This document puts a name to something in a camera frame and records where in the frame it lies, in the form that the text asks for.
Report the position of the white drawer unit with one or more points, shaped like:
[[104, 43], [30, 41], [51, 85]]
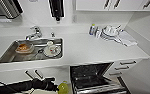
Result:
[[122, 68]]

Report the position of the white two-door sink cabinet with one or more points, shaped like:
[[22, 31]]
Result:
[[37, 71]]

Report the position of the white wall outlet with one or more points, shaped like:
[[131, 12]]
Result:
[[74, 18]]

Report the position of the small white bottle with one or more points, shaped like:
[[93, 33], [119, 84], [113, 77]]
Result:
[[98, 32]]

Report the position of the black soap dispenser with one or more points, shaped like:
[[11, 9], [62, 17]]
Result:
[[56, 9]]

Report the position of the orange bowl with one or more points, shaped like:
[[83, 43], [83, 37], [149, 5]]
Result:
[[24, 48]]

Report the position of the blue dish soap bottle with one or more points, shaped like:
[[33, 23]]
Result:
[[92, 30]]

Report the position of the white wall cabinet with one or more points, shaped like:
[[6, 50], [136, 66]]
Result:
[[117, 4]]

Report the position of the steel paper towel dispenser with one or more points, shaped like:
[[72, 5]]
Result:
[[7, 8]]

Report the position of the stack of white dishes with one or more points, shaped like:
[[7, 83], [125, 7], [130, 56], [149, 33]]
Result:
[[110, 33]]

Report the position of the white mug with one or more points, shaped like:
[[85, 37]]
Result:
[[52, 50]]

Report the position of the chrome faucet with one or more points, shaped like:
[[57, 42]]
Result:
[[34, 33]]

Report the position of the grey white dish cloth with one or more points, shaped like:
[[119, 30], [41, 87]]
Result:
[[127, 39]]

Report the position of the stainless steel dishwasher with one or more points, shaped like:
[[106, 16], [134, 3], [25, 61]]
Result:
[[77, 71]]

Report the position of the stainless steel sink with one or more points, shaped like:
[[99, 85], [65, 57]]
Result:
[[7, 55]]

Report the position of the small yellow bowl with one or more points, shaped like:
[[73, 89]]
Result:
[[64, 88]]

